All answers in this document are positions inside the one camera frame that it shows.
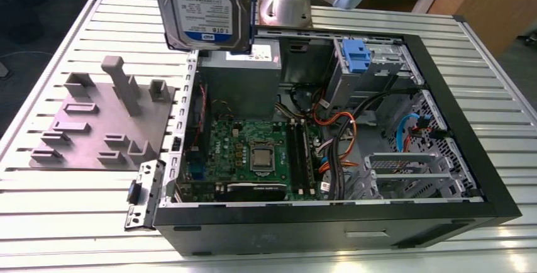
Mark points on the hard disk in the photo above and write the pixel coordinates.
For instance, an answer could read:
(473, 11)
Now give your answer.
(205, 2)

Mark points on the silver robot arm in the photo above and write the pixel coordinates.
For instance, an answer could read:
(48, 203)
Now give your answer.
(285, 8)

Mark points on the metal disk bay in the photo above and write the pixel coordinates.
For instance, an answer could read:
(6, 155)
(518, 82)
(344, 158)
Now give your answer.
(402, 159)

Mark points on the CPU socket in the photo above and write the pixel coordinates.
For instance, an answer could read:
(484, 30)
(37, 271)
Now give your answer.
(262, 143)

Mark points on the green motherboard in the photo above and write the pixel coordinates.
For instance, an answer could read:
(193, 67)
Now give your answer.
(226, 134)

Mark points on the silver CPU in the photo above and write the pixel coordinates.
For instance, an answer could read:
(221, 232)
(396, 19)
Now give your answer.
(262, 157)

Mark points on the grey power supply unit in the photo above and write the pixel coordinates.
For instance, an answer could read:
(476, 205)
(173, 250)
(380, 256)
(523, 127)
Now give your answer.
(238, 87)

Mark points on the black RAM stick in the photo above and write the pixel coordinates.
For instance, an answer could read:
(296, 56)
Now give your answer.
(309, 159)

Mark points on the black graphics card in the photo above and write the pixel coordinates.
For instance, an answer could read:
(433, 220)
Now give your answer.
(252, 191)

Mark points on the blue drive cage latch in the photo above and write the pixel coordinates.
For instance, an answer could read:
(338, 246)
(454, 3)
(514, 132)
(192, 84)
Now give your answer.
(356, 54)

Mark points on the grey optical drive cage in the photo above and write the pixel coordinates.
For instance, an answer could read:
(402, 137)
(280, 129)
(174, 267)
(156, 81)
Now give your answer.
(377, 75)

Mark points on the black open PC case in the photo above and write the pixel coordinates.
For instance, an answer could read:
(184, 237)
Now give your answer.
(326, 222)

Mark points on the grey parts rack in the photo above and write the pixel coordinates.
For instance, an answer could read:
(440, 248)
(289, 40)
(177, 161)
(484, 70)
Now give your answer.
(104, 122)

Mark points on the wooden cabinet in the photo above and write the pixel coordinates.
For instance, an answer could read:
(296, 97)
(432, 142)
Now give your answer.
(494, 8)

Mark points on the black office chair base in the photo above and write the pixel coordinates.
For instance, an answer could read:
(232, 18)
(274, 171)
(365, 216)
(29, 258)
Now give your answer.
(531, 37)

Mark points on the hinged metal slot bracket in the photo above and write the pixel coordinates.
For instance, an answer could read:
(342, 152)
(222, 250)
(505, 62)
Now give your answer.
(146, 191)

